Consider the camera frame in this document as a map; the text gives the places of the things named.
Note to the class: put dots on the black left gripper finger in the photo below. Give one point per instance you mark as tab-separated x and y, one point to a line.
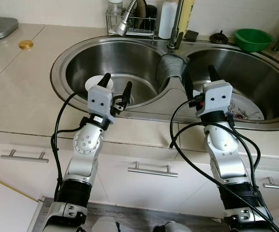
106	80
128	92

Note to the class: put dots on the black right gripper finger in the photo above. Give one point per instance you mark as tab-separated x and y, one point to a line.
188	87
213	75

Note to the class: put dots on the small white floral bowl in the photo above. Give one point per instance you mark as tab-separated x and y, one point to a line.
93	83

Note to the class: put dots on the white floral plate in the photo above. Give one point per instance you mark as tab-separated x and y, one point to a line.
248	108

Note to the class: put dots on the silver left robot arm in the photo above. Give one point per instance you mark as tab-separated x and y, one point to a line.
84	145

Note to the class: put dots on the white kitchen cabinet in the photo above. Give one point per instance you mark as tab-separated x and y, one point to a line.
33	179

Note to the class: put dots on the grey dish cloth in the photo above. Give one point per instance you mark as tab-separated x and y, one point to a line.
171	67

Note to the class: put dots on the stainless steel double sink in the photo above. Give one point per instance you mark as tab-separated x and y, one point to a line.
130	63

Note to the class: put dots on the black sink stopper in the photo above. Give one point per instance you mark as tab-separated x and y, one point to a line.
220	38

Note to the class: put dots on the small black square pad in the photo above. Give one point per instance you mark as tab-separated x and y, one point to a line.
191	35

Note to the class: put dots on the green plastic bowl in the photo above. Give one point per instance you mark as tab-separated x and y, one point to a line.
253	41

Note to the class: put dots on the metal pull-out sprayer faucet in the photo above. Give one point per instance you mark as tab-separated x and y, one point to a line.
122	24

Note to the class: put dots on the chrome sink faucet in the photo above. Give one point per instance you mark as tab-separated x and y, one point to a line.
176	24

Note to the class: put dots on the yellow bottle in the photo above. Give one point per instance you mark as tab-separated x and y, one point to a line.
188	12

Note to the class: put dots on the white plastic bottle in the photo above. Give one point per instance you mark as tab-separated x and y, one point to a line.
166	21

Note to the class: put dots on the clear glass jar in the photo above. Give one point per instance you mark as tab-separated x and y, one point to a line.
115	8

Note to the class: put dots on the black cup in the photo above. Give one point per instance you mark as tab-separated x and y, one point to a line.
150	17

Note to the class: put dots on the gold jar lid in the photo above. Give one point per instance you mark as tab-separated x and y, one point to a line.
25	44

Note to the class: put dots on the grey robot left leg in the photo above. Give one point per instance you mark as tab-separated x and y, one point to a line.
105	225

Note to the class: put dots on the grey robot leg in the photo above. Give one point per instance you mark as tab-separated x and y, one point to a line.
178	227
105	225

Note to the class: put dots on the grey robot right leg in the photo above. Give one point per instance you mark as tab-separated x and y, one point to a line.
178	227

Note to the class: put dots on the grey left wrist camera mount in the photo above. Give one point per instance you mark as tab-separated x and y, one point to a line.
99	99

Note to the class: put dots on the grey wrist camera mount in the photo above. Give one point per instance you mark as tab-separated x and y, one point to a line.
216	96
99	99

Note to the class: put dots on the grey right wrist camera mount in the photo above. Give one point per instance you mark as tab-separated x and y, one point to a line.
216	96

